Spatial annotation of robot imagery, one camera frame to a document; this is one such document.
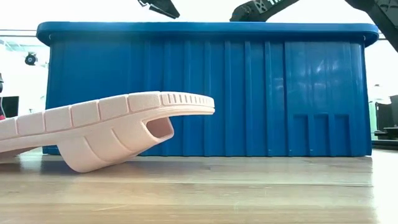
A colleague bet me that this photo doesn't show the round black background device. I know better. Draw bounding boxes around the round black background device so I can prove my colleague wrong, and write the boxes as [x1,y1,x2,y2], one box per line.
[24,52,39,67]

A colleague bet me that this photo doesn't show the black monitor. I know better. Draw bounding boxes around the black monitor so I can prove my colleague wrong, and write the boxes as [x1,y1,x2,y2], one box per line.
[0,96,20,119]

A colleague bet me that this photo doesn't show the pink rubber slide sandal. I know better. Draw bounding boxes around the pink rubber slide sandal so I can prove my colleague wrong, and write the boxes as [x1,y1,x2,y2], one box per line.
[0,90,216,174]

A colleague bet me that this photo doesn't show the blue plastic bin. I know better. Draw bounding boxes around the blue plastic bin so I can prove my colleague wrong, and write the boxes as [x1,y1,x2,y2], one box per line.
[36,21,380,157]

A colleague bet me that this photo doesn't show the dark background furniture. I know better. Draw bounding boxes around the dark background furniture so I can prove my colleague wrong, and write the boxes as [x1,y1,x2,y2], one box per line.
[369,95,398,150]

